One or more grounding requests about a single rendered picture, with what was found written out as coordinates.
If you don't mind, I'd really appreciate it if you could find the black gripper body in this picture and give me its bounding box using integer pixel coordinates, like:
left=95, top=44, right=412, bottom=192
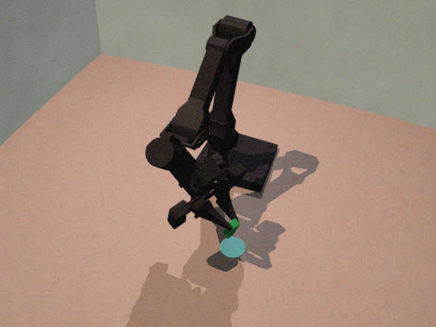
left=168, top=160, right=247, bottom=229

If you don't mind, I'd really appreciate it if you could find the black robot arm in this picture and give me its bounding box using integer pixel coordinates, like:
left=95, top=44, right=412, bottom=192
left=145, top=15, right=256, bottom=194

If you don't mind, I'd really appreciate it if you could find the green rectangular block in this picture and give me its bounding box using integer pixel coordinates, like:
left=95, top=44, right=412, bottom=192
left=223, top=218, right=240, bottom=238

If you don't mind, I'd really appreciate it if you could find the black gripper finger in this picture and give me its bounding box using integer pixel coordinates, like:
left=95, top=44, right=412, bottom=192
left=216, top=184, right=239, bottom=222
left=194, top=200, right=232, bottom=230

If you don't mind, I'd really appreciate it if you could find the cyan circle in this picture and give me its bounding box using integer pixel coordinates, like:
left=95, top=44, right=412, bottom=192
left=220, top=237, right=245, bottom=258

